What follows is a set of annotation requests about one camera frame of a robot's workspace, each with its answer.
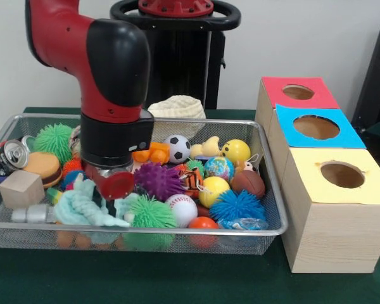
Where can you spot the blue spiky ball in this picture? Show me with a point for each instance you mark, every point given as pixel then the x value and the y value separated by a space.
pixel 237 206

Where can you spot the striped tiger plush toy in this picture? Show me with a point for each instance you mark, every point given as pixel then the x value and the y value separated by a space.
pixel 193 180

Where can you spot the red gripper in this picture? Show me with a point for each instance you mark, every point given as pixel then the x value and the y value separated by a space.
pixel 117 187

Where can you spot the small soccer ball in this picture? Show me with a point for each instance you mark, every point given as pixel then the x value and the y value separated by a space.
pixel 176 148

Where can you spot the orange plastic block tray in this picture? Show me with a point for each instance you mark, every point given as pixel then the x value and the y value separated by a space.
pixel 152 153

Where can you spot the cream knitted cloth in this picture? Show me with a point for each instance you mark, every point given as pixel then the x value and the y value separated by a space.
pixel 177 109

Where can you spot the brown toy football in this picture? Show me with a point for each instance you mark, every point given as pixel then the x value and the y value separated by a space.
pixel 248 183

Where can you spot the black flat panel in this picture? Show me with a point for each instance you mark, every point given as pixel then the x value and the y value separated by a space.
pixel 377 69

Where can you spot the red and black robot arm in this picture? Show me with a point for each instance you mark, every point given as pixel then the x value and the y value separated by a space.
pixel 114 63

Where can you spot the mint green cloth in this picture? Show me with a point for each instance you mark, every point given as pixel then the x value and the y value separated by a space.
pixel 79 206

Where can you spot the green spiky ball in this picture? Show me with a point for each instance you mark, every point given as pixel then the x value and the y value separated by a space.
pixel 52 139
pixel 152 215

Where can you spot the white baseball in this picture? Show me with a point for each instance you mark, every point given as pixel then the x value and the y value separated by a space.
pixel 182 206

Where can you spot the wooden box with three holes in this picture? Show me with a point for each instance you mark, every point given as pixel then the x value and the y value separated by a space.
pixel 335 237

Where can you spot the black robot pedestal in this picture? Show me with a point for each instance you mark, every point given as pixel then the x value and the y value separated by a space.
pixel 183 63

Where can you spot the purple spiky ball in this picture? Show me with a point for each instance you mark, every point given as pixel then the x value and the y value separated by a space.
pixel 158 180

